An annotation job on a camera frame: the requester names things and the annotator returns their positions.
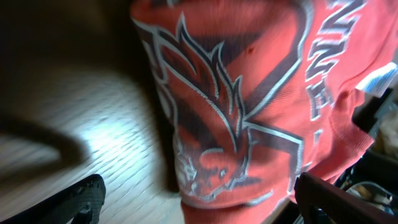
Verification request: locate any red orange t-shirt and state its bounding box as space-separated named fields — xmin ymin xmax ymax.
xmin=130 ymin=0 xmax=397 ymax=223

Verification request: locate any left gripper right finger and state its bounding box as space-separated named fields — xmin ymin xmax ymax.
xmin=294 ymin=172 xmax=397 ymax=224

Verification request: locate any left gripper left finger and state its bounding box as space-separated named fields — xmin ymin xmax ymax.
xmin=1 ymin=174 xmax=106 ymax=224

